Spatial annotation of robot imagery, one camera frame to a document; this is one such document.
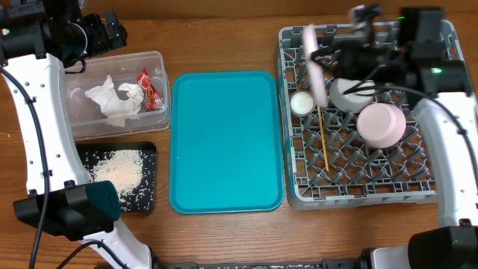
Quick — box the grey bowl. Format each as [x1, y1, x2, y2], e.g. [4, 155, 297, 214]
[329, 78, 375, 113]

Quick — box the pink round plate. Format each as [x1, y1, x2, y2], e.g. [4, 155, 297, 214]
[302, 25, 328, 108]

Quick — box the wooden chopstick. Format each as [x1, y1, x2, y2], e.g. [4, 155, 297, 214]
[317, 105, 329, 173]

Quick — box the white cup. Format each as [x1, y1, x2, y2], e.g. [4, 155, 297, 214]
[290, 90, 316, 117]

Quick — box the white tissue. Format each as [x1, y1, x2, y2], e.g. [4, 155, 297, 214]
[84, 75, 144, 127]

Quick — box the pink shallow bowl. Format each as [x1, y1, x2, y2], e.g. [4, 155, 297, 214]
[356, 103, 406, 148]

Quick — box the red snack wrapper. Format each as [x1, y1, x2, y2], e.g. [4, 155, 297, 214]
[137, 68, 164, 111]

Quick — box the white rice with food scrap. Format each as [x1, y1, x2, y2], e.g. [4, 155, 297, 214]
[80, 149, 156, 212]

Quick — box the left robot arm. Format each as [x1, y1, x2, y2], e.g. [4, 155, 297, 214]
[1, 0, 161, 268]

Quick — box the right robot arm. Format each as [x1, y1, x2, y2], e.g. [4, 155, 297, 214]
[333, 7, 477, 268]

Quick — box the clear plastic waste bin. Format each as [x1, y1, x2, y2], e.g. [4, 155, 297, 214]
[65, 51, 170, 140]

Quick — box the grey dishwasher rack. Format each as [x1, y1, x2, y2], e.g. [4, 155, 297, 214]
[276, 19, 478, 211]

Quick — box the black plastic tray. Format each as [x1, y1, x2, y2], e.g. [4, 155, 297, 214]
[74, 140, 158, 214]

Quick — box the teal serving tray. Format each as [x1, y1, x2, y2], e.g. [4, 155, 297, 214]
[169, 71, 285, 214]

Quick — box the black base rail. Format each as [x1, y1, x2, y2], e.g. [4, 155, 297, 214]
[164, 258, 369, 269]

